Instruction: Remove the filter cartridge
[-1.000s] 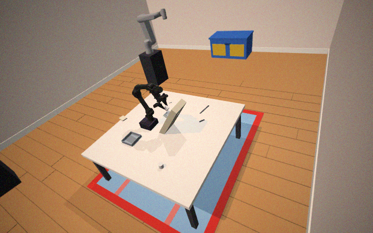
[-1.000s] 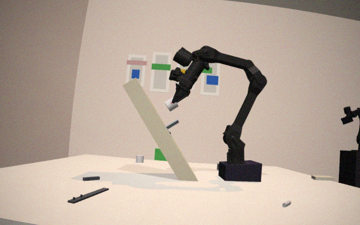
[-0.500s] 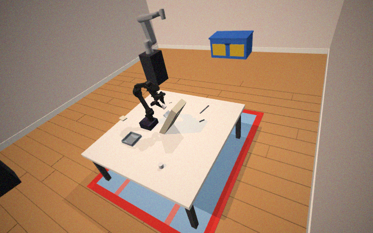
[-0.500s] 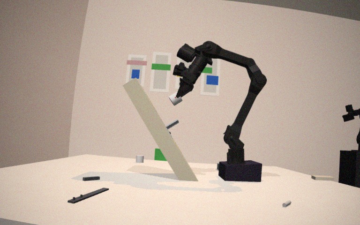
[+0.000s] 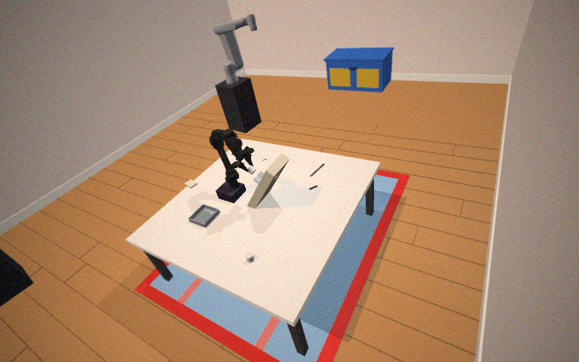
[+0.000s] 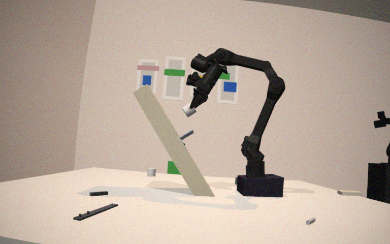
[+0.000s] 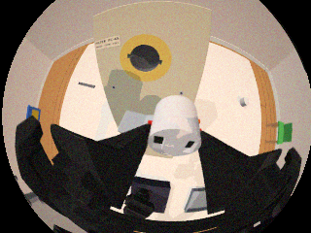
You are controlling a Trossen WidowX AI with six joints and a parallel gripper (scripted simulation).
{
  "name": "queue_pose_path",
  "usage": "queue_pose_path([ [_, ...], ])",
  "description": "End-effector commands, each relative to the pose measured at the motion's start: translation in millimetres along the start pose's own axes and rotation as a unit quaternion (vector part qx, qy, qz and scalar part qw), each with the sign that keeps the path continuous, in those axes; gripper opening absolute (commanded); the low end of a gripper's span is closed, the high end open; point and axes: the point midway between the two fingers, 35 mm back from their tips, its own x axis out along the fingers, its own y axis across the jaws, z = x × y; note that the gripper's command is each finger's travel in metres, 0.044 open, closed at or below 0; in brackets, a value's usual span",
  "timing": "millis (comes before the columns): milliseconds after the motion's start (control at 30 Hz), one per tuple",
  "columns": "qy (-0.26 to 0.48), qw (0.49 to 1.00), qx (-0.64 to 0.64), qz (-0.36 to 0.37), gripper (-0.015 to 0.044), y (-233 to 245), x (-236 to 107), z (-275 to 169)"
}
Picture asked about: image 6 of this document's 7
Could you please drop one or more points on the white cylinder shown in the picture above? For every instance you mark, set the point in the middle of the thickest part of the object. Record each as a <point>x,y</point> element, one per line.
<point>188,111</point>

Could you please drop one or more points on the beige flat rectangular block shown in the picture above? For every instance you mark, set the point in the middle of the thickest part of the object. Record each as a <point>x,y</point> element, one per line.
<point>349,193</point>

